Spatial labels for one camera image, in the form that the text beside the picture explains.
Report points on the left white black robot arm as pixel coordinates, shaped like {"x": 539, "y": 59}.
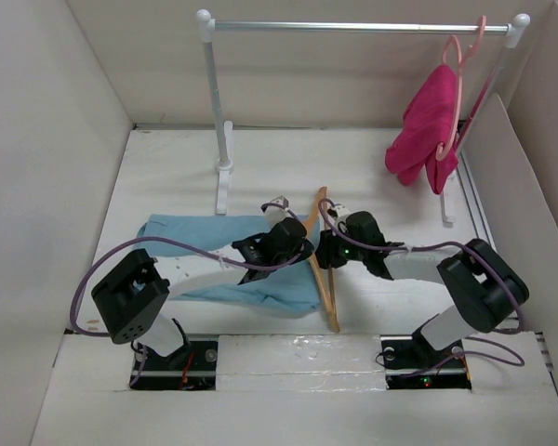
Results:
{"x": 131, "y": 296}

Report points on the pink plastic clothes hanger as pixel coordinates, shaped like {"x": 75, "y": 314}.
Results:
{"x": 458, "y": 69}

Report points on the white metal clothes rack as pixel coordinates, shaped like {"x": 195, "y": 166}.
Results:
{"x": 207, "y": 26}

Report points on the magenta pink garment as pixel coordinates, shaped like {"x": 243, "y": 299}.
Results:
{"x": 427, "y": 123}

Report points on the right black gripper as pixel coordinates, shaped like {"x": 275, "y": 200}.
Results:
{"x": 325, "y": 254}

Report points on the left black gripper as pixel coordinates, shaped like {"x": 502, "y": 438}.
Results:
{"x": 298, "y": 247}

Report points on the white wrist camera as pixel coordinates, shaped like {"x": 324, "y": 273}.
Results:
{"x": 276, "y": 210}
{"x": 337, "y": 215}

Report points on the wooden clothes hanger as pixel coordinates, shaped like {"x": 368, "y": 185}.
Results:
{"x": 324, "y": 279}

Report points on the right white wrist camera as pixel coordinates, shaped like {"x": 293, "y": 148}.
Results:
{"x": 337, "y": 215}

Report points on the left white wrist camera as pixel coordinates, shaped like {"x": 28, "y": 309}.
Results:
{"x": 276, "y": 210}

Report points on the light blue trousers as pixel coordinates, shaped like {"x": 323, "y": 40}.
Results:
{"x": 290, "y": 291}

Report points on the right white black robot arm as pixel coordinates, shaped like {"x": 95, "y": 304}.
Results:
{"x": 483, "y": 288}

